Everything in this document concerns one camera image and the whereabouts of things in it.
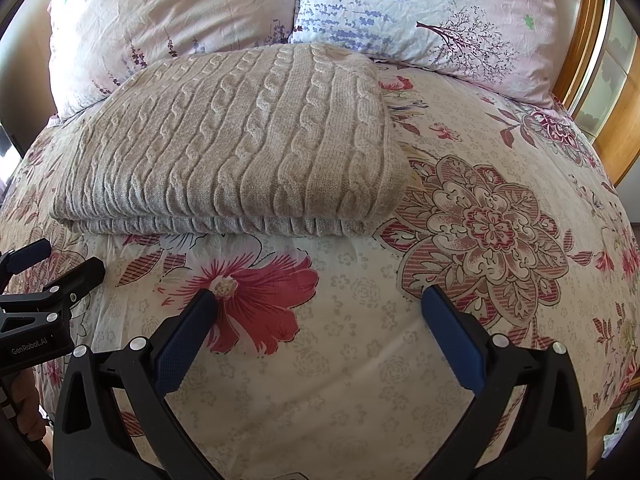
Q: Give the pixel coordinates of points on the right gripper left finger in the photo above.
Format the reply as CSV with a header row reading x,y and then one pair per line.
x,y
91,440

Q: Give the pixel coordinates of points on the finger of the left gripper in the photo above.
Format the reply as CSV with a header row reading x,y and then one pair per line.
x,y
17,261
75,284

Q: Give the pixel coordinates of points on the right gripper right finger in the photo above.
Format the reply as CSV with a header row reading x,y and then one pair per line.
x,y
548,439

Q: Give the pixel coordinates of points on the beige cable-knit sweater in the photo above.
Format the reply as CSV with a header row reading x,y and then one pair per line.
x,y
291,140

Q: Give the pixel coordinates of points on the person left hand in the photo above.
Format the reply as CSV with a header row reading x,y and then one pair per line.
x,y
29,419

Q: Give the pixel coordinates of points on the floral quilt bedspread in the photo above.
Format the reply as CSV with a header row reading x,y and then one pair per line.
x,y
321,366

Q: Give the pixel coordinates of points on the pink floral left pillow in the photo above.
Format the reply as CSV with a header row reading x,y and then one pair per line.
x,y
97,44

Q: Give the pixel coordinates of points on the wooden glass-panel headboard cabinet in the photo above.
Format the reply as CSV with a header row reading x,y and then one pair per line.
x,y
597,78

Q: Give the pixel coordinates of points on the blue pink floral right pillow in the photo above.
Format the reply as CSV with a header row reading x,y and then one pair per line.
x,y
505,46

